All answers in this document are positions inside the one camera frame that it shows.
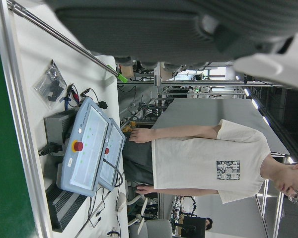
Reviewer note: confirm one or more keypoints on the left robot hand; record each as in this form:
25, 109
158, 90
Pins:
151, 29

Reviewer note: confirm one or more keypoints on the dark grey metal box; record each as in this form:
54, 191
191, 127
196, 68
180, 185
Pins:
54, 129

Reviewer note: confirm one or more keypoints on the long metal rod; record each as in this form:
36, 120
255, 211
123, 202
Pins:
64, 41

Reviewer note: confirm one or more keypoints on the large grey board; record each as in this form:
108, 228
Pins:
208, 111

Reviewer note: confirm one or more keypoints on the red and blue clip leads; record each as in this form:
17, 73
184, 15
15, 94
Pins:
73, 95

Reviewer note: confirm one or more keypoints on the clear bag with black parts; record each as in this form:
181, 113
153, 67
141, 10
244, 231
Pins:
49, 84

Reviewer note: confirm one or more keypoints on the large grey teach pendant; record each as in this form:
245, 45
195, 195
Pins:
87, 148

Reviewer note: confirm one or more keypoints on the person in white shirt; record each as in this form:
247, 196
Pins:
201, 161

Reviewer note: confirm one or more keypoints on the white computer mouse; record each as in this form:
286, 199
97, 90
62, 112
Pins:
121, 202

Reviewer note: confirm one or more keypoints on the ceiling strip light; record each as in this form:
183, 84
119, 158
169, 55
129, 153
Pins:
291, 160

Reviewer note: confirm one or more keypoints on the green conveyor belt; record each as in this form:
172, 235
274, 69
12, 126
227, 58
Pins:
0, 148

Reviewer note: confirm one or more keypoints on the black finned power supply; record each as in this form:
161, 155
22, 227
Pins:
64, 208

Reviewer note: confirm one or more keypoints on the grey white office chair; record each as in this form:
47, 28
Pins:
154, 229

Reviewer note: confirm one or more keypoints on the black computer monitor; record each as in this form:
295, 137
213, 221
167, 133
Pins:
193, 226

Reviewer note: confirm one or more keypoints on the dark haired background person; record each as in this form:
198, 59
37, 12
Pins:
209, 223

